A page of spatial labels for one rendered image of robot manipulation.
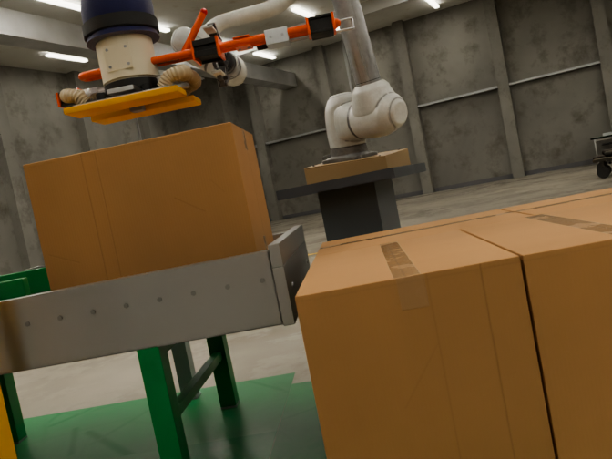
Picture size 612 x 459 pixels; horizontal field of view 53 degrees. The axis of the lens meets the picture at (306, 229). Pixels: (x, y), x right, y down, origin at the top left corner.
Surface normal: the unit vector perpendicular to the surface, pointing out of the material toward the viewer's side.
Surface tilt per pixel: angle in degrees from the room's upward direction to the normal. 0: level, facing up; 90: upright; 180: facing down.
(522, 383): 90
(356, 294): 90
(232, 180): 90
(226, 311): 90
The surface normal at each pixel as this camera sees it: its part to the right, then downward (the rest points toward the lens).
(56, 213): -0.06, 0.07
